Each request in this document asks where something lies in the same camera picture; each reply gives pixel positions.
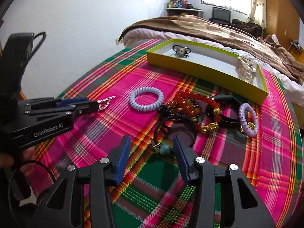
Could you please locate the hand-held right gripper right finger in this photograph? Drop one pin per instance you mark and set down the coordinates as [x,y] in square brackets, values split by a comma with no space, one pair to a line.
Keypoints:
[181,156]

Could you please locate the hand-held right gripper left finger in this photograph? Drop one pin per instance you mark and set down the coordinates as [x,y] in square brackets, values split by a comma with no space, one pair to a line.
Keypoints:
[123,156]

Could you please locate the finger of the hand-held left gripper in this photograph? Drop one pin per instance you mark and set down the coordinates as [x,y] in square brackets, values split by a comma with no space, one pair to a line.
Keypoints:
[87,108]
[71,101]

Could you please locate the black bangle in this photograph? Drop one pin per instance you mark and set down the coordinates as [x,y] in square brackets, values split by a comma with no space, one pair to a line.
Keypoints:
[228,97]

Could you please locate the yellow-green shallow box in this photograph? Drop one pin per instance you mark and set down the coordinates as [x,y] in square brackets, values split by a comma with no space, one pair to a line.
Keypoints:
[190,67]

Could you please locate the clear hair claw clip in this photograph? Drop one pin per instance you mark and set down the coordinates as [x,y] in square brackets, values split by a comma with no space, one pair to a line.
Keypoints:
[245,70]

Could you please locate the person's left hand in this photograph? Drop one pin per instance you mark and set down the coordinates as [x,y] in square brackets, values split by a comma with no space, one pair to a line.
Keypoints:
[6,160]

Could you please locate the pink green plaid cloth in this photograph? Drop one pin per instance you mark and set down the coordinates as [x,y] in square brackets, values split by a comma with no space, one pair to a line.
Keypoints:
[118,76]

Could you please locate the bed with brown blanket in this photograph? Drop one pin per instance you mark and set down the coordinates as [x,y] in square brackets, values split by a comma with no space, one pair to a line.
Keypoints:
[142,32]

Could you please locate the group of bottles on desk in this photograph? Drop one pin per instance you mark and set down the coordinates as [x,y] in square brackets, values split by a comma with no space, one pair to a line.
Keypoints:
[177,3]

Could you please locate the black office chair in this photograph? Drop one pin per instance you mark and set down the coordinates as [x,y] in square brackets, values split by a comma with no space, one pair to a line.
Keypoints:
[220,14]

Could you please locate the patterned curtain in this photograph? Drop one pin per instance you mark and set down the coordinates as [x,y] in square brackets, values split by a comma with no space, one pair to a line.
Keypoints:
[256,2]

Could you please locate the wooden wardrobe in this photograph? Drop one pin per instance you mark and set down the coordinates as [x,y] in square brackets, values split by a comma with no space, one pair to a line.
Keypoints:
[280,11]

